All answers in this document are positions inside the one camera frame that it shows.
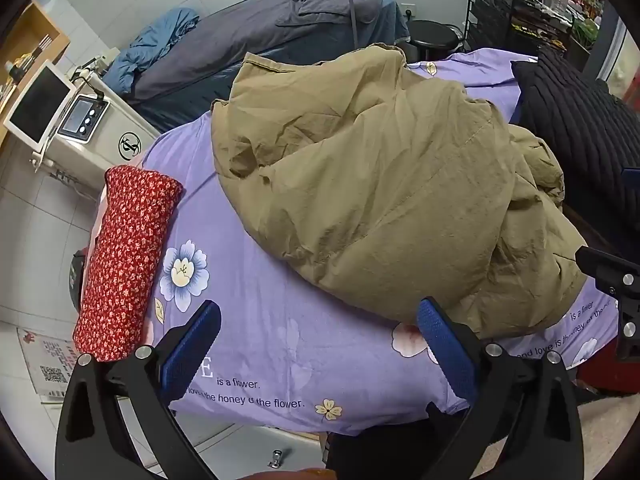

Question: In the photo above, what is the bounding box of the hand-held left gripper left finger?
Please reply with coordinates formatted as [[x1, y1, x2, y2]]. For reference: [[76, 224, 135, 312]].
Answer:
[[55, 299, 223, 480]]

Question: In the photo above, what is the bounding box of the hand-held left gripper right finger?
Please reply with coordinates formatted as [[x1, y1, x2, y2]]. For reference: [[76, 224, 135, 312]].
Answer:
[[416, 296, 586, 480]]

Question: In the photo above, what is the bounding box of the khaki fur-hooded padded jacket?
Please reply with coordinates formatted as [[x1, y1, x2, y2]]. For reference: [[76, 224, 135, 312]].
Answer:
[[210, 44, 588, 340]]

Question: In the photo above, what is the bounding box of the black knitted cushion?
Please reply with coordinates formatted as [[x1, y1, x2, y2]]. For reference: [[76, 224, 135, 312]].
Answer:
[[511, 47, 640, 251]]

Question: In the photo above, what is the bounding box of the purple floral bedsheet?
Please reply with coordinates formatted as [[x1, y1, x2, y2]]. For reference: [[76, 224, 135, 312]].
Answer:
[[90, 47, 623, 436]]

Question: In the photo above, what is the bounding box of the red cloth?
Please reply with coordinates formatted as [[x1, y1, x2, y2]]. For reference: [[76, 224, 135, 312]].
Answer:
[[575, 345, 640, 401]]

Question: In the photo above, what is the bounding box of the red floral pillow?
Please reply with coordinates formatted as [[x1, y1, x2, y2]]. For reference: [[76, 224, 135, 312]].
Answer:
[[72, 165, 184, 363]]

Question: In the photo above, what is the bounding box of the black floor scale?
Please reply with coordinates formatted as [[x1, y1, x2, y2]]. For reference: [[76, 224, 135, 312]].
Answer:
[[67, 249, 98, 313]]

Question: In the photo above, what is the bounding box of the printed paper sheet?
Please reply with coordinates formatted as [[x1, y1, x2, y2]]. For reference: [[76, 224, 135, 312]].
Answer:
[[17, 327, 76, 403]]

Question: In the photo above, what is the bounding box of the white machine with display panel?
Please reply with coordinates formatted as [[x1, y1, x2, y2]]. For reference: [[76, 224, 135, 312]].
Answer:
[[47, 72, 163, 191]]

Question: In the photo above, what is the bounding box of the black round stool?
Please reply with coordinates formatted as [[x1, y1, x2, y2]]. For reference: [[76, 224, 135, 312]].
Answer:
[[407, 20, 461, 61]]

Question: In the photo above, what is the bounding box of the white framed monitor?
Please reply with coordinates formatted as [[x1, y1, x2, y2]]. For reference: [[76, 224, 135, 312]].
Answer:
[[2, 59, 76, 148]]

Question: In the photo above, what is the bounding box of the dark blue duvet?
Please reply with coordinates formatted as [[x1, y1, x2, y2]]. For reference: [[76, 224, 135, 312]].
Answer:
[[125, 0, 411, 133]]

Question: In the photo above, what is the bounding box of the blue crumpled cloth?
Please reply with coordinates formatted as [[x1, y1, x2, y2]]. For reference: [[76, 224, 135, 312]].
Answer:
[[102, 7, 201, 96]]

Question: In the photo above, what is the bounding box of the wooden shelf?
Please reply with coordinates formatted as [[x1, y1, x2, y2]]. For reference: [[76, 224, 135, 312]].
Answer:
[[0, 0, 71, 116]]

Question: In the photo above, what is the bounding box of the black wire rack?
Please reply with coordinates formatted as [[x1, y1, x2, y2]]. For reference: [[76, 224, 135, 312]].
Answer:
[[465, 0, 606, 71]]

